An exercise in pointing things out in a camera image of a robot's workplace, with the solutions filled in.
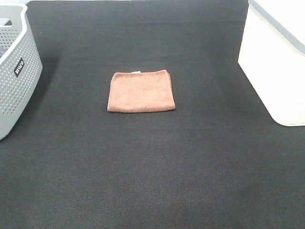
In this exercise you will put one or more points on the brown towel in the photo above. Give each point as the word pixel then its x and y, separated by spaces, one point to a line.
pixel 141 92

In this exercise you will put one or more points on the black table cloth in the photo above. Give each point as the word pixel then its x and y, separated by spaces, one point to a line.
pixel 217 161

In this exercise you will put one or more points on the white storage bin grey rim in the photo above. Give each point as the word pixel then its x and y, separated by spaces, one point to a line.
pixel 272 56

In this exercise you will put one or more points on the grey perforated laundry basket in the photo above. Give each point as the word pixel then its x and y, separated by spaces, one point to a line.
pixel 20 65

